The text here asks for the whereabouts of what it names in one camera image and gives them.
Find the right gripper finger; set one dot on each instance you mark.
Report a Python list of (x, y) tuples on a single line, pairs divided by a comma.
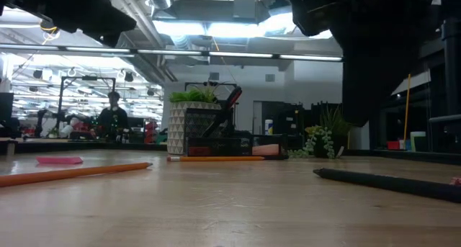
[(363, 88)]

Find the black pen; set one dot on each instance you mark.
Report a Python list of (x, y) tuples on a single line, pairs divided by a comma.
[(389, 184)]

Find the pink sticky note pad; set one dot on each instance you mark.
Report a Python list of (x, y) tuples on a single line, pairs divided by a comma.
[(266, 150)]

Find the pink eraser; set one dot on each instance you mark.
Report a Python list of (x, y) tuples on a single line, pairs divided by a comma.
[(59, 160)]

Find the orange pencil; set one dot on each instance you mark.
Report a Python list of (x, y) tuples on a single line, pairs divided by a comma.
[(216, 159), (72, 174)]

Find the black mesh desk organizer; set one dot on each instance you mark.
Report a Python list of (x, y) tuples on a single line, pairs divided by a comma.
[(216, 142)]

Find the yellow stick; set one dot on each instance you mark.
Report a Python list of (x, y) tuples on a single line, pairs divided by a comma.
[(407, 106)]

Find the small red box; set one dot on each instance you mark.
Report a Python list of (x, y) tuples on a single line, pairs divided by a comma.
[(393, 145)]

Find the small trailing succulent dark pot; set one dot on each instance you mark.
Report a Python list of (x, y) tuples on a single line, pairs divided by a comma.
[(320, 142)]

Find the black cabinet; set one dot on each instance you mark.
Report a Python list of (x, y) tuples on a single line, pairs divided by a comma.
[(288, 124)]

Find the white bottle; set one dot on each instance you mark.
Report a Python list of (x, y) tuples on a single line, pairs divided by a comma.
[(268, 127)]

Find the long ceiling light strip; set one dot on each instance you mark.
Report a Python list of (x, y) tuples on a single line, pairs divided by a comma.
[(173, 52)]

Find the person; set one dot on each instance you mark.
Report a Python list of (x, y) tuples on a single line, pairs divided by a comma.
[(113, 121)]

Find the green succulent in patterned pot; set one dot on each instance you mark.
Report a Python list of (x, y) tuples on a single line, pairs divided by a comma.
[(176, 128)]

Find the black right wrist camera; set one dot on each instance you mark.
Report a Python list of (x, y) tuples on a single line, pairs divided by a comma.
[(317, 9)]

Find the black vertical post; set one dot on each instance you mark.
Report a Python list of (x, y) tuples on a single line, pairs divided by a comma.
[(452, 67)]

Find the black background rig frame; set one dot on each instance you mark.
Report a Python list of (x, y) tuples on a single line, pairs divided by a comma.
[(86, 79)]

